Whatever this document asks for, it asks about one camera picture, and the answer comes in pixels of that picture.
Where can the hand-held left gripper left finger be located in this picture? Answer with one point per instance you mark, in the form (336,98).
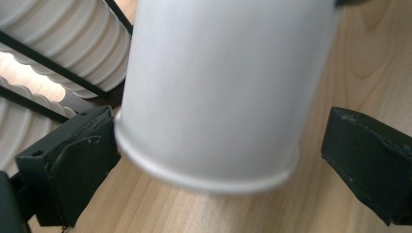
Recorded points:
(77,168)

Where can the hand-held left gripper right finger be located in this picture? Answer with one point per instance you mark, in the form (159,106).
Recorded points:
(369,161)

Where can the short stack of white cups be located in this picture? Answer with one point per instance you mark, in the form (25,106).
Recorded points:
(16,129)

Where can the tall stack of white cups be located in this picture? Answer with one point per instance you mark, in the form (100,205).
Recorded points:
(74,35)

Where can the white paper cup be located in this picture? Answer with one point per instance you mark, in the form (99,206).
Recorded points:
(220,97)

